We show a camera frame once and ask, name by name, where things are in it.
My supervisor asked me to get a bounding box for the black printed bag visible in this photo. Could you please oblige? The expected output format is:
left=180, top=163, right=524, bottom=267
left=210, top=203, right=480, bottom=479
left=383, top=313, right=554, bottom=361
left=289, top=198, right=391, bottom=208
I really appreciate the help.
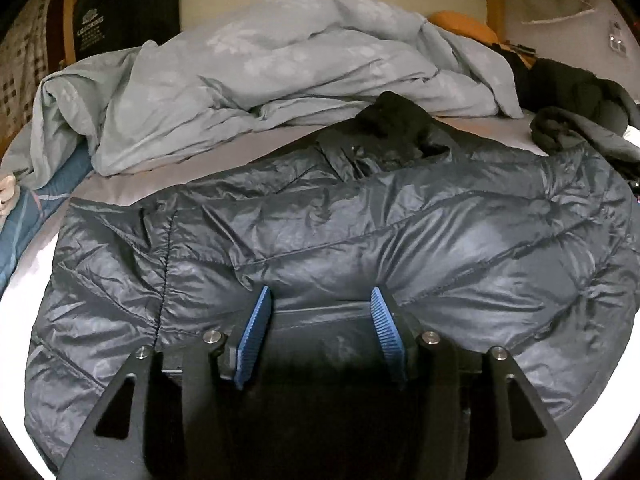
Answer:
left=74, top=0, right=182, bottom=63

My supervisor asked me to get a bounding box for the dark green jacket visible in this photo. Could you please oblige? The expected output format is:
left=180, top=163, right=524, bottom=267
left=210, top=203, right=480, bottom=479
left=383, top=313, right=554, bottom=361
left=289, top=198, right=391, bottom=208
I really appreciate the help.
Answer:
left=514, top=57, right=640, bottom=181

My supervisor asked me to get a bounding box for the blue pillow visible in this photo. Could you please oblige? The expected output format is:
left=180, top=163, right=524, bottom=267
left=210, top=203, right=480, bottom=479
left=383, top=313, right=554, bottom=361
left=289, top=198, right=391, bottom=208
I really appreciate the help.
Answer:
left=0, top=150, right=96, bottom=293

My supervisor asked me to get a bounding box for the brown checkered curtain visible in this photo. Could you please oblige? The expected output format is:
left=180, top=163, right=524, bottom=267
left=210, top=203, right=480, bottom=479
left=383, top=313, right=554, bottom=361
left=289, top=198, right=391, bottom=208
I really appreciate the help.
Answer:
left=0, top=0, right=57, bottom=128

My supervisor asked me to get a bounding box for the orange pillow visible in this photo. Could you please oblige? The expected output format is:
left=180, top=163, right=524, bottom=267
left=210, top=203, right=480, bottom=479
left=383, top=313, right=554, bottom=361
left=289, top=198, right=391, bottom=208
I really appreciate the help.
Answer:
left=427, top=10, right=501, bottom=45

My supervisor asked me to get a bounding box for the white wall socket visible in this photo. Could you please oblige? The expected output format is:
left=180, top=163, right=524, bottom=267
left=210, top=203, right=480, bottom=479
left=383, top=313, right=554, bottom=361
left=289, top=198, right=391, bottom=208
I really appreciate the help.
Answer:
left=607, top=20, right=627, bottom=55

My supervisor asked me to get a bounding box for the black down jacket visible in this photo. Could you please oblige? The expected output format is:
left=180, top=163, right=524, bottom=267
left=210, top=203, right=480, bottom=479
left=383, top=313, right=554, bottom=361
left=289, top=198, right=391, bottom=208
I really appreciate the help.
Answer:
left=22, top=91, right=640, bottom=480

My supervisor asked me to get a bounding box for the light blue duvet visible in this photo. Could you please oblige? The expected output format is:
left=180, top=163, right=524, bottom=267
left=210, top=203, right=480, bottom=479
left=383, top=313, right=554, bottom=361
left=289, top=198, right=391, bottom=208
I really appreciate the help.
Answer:
left=15, top=0, right=523, bottom=191

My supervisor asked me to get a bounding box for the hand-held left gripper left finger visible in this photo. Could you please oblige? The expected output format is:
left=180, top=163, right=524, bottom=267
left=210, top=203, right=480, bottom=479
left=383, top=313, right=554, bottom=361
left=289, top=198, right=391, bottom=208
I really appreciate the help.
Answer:
left=57, top=285, right=273, bottom=480

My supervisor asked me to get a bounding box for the cream cloth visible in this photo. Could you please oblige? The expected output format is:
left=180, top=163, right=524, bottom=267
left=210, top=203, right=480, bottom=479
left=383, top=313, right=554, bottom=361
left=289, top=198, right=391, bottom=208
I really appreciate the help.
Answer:
left=0, top=174, right=22, bottom=217

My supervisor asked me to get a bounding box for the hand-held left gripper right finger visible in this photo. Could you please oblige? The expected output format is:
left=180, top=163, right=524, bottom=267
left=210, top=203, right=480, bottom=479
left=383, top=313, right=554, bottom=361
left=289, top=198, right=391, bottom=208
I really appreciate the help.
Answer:
left=370, top=286, right=583, bottom=480

